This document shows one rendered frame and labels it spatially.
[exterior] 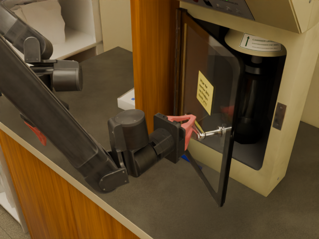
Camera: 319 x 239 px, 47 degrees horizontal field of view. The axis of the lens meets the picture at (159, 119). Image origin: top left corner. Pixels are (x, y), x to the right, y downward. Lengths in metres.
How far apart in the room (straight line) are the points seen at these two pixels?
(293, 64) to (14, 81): 0.54
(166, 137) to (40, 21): 1.25
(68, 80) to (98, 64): 0.82
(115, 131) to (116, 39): 1.24
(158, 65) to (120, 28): 0.81
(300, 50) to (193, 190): 0.47
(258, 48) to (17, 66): 0.53
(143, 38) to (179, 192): 0.42
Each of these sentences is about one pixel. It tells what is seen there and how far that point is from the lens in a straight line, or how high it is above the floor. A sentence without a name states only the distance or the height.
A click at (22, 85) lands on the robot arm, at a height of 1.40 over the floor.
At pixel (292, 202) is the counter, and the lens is 1.06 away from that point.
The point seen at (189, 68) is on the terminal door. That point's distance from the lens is 0.91.
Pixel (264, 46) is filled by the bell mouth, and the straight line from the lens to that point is 0.88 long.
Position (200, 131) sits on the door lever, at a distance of 0.79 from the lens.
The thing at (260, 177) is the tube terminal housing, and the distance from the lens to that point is 1.02.
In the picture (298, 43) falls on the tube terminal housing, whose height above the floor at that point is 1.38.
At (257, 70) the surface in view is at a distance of 0.96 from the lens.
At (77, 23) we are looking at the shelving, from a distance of 2.08.
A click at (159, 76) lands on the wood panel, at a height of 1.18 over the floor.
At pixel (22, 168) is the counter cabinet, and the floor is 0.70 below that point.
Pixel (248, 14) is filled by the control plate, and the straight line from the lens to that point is 0.79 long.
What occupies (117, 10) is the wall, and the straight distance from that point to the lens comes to 1.80.
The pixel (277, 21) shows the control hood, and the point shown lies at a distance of 0.76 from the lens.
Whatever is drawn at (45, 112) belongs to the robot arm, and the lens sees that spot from 0.62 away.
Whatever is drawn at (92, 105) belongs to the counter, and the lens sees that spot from 1.38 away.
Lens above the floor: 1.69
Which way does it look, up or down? 36 degrees down
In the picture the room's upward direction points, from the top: straight up
